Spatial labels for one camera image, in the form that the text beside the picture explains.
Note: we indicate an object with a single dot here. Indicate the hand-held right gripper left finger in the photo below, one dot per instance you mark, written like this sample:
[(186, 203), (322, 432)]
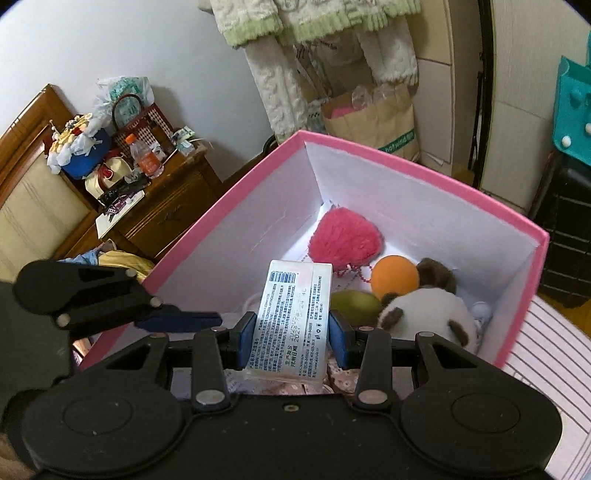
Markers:
[(247, 341)]

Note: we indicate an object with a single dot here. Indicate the white green plastic bag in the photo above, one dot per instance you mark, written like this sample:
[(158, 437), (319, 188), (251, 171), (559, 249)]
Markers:
[(124, 87)]

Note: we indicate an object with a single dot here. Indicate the cream cap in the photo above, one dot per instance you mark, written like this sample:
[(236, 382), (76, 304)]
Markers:
[(113, 168)]

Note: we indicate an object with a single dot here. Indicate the beige cabinet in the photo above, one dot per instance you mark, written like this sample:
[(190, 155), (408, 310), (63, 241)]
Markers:
[(438, 92)]

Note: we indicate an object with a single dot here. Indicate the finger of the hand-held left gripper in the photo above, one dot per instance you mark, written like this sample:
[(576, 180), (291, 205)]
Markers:
[(184, 321)]

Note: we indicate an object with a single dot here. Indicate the teal felt handbag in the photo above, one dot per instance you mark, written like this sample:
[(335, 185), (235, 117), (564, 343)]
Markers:
[(572, 106)]

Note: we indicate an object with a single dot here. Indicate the wooden nightstand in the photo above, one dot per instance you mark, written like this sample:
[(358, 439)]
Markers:
[(175, 207)]

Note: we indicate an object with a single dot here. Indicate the white notebook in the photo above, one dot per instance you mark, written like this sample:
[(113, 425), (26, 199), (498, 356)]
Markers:
[(120, 210)]

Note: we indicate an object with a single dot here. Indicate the yellow cloth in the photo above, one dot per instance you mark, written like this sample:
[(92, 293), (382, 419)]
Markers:
[(124, 263)]

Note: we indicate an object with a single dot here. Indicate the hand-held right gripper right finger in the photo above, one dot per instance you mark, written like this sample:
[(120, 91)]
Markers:
[(339, 341)]

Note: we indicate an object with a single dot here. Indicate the tissue pack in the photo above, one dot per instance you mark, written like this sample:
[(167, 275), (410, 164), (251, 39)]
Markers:
[(291, 323)]

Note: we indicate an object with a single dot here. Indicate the wicker basket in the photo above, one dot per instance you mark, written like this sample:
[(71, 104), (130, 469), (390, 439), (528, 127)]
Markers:
[(147, 122)]

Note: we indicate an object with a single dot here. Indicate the cream crochet garment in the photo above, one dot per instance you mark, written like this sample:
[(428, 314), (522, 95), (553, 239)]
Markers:
[(277, 92)]

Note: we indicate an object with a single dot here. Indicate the pink cardboard box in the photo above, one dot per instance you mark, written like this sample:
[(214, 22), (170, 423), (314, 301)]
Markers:
[(415, 207)]

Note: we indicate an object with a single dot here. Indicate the wooden bed headboard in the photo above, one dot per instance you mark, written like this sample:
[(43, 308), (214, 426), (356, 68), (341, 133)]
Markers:
[(27, 207)]

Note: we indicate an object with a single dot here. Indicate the black suitcase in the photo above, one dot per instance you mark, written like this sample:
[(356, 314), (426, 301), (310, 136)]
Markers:
[(568, 230)]

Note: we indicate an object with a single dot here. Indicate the white plush toy dark ears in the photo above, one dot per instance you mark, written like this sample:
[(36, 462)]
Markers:
[(429, 314)]

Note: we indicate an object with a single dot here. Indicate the orange drink bottle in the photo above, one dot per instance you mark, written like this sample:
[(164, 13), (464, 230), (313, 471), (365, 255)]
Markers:
[(147, 159)]

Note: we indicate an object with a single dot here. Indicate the beige wardrobe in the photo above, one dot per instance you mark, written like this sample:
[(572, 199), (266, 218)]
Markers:
[(521, 92)]

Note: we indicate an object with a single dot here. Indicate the brown paper bag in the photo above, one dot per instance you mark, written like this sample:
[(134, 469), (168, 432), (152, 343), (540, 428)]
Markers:
[(369, 129)]

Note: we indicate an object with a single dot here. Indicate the orange makeup sponge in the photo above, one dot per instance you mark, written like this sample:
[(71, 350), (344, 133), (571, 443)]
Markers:
[(395, 277)]

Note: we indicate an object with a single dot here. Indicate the white mesh bath puff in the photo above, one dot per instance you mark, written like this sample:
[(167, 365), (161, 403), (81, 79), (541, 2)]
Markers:
[(480, 310)]

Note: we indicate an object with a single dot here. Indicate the green makeup sponge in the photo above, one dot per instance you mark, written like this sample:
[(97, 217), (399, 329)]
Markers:
[(358, 307)]

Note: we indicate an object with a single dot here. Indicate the pink fluffy heart puff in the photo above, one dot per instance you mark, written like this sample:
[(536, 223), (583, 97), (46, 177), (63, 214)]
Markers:
[(344, 237)]

